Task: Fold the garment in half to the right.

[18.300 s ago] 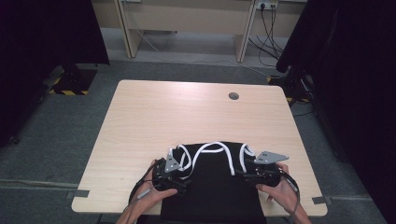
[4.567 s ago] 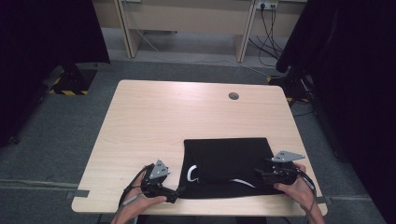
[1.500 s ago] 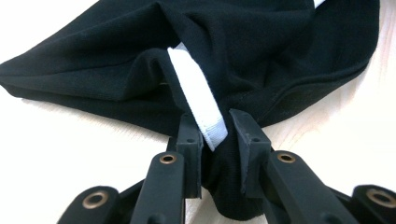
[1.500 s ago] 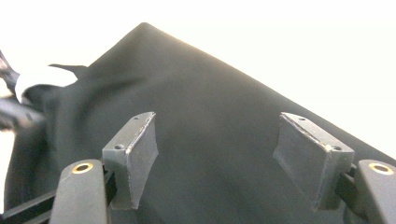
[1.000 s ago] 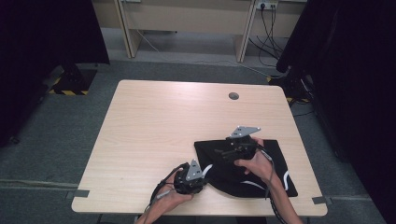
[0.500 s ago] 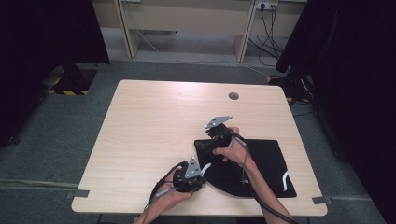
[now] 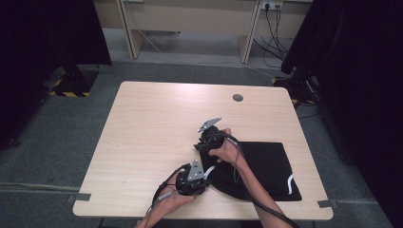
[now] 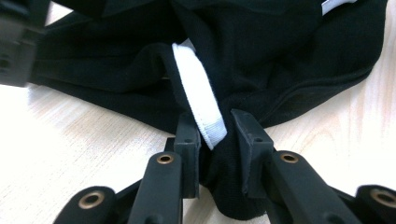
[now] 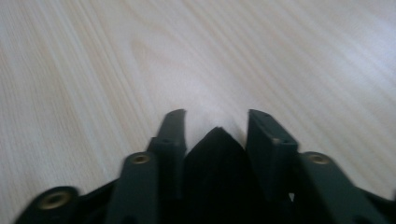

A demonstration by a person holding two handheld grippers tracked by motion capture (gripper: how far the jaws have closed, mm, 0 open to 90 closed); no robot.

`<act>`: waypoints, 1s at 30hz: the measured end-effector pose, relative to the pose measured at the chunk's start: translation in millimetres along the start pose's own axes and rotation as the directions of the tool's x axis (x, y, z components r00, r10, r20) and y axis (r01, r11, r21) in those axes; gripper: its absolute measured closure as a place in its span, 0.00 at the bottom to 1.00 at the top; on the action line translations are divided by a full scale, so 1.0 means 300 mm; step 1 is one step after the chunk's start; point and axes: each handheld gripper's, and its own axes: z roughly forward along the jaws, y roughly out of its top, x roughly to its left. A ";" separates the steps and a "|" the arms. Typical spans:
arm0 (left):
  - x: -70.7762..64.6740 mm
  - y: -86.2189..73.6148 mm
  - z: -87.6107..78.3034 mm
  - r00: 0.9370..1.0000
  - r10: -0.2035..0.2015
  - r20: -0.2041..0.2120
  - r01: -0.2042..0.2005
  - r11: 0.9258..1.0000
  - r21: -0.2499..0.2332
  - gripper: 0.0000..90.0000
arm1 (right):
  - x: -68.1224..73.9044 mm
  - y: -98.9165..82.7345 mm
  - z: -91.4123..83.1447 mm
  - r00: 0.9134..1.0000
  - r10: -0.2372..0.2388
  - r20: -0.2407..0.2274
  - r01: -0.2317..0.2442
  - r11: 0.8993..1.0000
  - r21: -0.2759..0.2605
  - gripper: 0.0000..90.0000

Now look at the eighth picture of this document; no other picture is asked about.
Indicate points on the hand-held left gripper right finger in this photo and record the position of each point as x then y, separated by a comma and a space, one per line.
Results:
253, 149

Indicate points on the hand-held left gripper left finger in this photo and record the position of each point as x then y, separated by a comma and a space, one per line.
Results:
186, 155

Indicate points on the black tank top white trim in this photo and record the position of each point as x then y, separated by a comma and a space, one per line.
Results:
280, 62

